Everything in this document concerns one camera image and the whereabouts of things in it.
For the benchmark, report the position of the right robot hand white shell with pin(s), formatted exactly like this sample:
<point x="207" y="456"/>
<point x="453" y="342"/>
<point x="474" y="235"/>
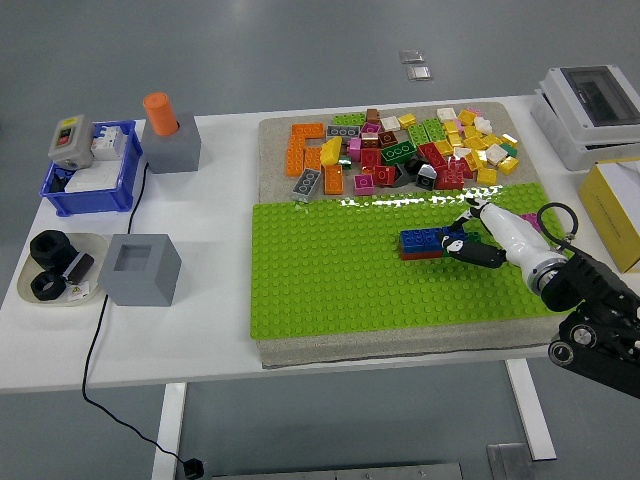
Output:
<point x="515" y="235"/>

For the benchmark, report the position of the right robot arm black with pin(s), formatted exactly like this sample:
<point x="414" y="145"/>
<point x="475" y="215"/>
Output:
<point x="585" y="280"/>

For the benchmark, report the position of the dark brown toy brick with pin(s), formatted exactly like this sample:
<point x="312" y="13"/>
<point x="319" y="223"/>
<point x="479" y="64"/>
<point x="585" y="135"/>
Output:
<point x="387" y="139"/>

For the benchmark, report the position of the long blue toy brick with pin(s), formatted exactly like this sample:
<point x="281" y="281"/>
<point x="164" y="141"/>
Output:
<point x="420" y="238"/>

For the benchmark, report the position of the red brick under blue brick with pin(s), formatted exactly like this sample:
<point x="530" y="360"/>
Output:
<point x="420" y="255"/>

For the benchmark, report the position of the metal floor outlet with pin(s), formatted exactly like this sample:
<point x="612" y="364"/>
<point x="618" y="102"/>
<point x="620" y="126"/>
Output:
<point x="419" y="73"/>
<point x="412" y="56"/>

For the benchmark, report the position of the grey push-button switch box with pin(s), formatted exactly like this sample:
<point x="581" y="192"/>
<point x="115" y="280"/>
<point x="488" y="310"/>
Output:
<point x="70" y="142"/>

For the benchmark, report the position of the pink toy brick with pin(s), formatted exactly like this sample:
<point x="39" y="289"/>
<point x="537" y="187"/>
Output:
<point x="475" y="111"/>
<point x="458" y="125"/>
<point x="354" y="149"/>
<point x="530" y="220"/>

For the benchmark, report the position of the small black hex nut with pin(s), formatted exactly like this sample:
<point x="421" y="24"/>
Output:
<point x="47" y="287"/>

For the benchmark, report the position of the white circuit breaker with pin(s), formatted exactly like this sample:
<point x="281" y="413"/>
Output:
<point x="106" y="143"/>

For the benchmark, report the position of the blue plastic bin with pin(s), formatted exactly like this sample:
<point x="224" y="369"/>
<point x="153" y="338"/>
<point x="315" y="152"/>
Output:
<point x="90" y="200"/>

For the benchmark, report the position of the beige tray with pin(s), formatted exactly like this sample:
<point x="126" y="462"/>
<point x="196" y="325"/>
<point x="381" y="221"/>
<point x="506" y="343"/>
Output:
<point x="97" y="250"/>

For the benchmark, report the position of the green studded baseplate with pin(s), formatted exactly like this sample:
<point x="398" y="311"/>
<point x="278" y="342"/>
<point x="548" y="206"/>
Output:
<point x="325" y="275"/>

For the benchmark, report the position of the grey metal base strip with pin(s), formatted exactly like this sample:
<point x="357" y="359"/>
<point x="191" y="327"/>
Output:
<point x="340" y="471"/>

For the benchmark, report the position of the large red toy brick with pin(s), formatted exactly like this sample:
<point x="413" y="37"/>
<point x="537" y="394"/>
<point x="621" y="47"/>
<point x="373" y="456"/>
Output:
<point x="449" y="179"/>

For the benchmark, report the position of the light green toy brick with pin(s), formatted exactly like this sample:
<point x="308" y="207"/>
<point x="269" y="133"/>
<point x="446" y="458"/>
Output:
<point x="349" y="119"/>
<point x="435" y="129"/>
<point x="418" y="135"/>

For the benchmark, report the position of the black plug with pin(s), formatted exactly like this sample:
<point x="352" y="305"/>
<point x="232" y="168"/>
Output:
<point x="192" y="467"/>

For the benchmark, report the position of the yellow sloped toy brick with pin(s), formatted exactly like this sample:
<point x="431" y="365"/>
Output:
<point x="330" y="152"/>

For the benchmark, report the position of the white table leg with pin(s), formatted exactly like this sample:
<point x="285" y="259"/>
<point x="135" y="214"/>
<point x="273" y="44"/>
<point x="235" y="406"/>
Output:
<point x="169" y="430"/>
<point x="531" y="410"/>

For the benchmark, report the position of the black and silver toy brick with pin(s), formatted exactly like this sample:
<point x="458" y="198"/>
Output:
<point x="426" y="176"/>

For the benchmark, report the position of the dark brown roller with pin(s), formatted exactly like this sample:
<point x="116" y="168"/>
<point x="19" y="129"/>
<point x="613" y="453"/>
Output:
<point x="79" y="267"/>

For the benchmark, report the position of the orange toy brick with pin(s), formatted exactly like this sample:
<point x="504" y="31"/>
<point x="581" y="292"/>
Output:
<point x="295" y="157"/>
<point x="313" y="159"/>
<point x="333" y="181"/>
<point x="307" y="130"/>

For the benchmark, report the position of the orange cylinder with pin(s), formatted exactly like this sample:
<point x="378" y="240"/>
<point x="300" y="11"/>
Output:
<point x="160" y="114"/>

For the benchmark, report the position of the white toy brick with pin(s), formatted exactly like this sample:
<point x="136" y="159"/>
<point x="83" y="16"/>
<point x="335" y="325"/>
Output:
<point x="389" y="123"/>
<point x="483" y="125"/>
<point x="445" y="114"/>
<point x="496" y="154"/>

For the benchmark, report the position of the white electrical distribution box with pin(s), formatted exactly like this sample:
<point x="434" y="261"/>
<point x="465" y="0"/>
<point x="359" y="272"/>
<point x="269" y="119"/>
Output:
<point x="565" y="130"/>

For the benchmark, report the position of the grey block with round hole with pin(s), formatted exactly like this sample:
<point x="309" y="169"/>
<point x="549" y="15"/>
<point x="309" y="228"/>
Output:
<point x="172" y="152"/>

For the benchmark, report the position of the white flat box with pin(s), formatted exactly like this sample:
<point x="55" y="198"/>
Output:
<point x="95" y="180"/>

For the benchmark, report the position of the large black hex nut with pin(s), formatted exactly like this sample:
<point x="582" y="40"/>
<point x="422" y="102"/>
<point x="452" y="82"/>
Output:
<point x="50" y="246"/>

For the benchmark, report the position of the grey cube with square recess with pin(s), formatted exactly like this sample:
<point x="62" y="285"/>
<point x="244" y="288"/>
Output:
<point x="137" y="285"/>

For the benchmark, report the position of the yellow cardboard box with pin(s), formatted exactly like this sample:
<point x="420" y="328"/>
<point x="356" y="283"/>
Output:
<point x="612" y="215"/>

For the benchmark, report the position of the grey metal floor plate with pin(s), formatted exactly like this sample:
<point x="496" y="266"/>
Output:
<point x="510" y="462"/>

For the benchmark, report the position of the grey toy brick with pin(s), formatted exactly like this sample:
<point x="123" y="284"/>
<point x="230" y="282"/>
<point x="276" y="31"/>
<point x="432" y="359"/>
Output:
<point x="342" y="131"/>
<point x="306" y="184"/>

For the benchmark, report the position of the white warning label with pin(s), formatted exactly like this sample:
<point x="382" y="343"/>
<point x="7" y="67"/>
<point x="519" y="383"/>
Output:
<point x="77" y="292"/>

